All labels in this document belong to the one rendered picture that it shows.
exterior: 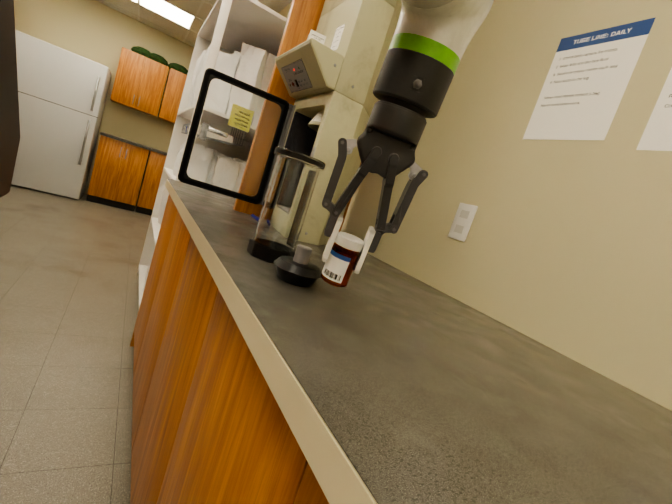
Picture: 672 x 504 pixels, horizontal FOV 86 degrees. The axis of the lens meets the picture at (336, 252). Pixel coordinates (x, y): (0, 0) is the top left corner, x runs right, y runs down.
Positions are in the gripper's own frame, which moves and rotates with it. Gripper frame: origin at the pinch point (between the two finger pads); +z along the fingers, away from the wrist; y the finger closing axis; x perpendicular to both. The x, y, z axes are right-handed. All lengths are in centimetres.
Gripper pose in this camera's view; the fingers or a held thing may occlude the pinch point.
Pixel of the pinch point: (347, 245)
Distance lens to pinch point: 54.1
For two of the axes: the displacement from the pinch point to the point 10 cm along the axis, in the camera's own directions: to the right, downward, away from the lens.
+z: -3.5, 9.0, 2.6
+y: -9.4, -3.4, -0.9
